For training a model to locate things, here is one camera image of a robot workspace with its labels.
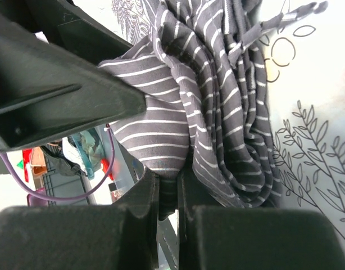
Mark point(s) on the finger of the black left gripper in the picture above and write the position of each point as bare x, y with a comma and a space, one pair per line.
68, 26
47, 93

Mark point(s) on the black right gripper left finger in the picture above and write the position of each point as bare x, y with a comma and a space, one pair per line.
122, 235

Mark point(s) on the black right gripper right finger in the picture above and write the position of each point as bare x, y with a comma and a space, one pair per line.
215, 237

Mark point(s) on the grey striped underwear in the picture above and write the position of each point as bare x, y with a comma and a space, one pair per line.
204, 80

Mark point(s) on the cluttered background shelf items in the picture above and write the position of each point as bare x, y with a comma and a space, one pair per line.
86, 168

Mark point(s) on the floral table cloth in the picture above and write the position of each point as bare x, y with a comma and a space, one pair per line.
305, 100

